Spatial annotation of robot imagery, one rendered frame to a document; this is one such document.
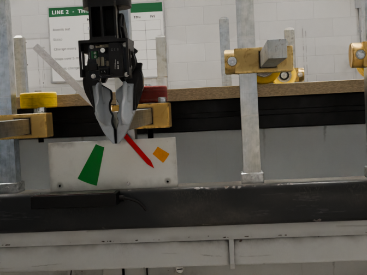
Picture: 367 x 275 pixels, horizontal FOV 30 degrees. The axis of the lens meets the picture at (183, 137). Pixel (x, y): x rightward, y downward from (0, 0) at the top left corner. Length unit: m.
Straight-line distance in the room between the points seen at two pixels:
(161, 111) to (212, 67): 7.13
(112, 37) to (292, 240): 0.65
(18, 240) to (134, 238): 0.24
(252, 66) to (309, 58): 7.24
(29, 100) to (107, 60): 0.55
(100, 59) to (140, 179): 0.45
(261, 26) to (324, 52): 0.83
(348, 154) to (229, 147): 0.27
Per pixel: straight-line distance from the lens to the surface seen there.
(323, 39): 8.65
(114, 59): 0.97
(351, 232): 1.43
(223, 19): 2.48
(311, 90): 1.54
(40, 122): 1.42
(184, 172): 1.60
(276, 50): 1.08
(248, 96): 1.37
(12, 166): 1.45
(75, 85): 1.36
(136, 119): 1.15
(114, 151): 1.39
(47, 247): 1.48
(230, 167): 1.60
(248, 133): 1.37
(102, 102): 1.02
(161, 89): 1.43
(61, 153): 1.41
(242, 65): 1.36
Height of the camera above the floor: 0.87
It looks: 3 degrees down
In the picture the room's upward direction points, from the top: 3 degrees counter-clockwise
